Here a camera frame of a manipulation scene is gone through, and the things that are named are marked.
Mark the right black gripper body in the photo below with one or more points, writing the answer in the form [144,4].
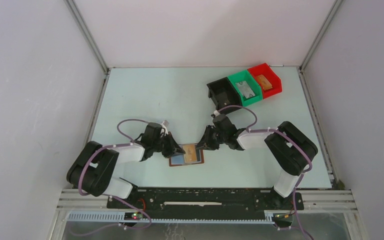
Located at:
[222,136]

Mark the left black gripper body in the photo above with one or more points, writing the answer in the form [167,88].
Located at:
[157,144]

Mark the brown leather card holder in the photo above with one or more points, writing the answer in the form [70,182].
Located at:
[178,161]

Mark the gold VIP credit card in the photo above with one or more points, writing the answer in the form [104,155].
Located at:
[190,155]

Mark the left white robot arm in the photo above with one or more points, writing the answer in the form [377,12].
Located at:
[96,169]

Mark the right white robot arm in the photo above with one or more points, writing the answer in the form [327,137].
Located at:
[291,148]

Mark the dark card in black bin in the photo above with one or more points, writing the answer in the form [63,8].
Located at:
[223,99]

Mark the silver card in green bin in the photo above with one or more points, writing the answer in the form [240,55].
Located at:
[245,89]

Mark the black plastic bin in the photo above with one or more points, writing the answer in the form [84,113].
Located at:
[223,85]

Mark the green plastic bin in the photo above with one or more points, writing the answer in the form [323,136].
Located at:
[245,75]

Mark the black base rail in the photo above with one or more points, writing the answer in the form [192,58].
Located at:
[212,203]

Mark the white cable duct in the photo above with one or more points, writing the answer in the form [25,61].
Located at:
[135,217]

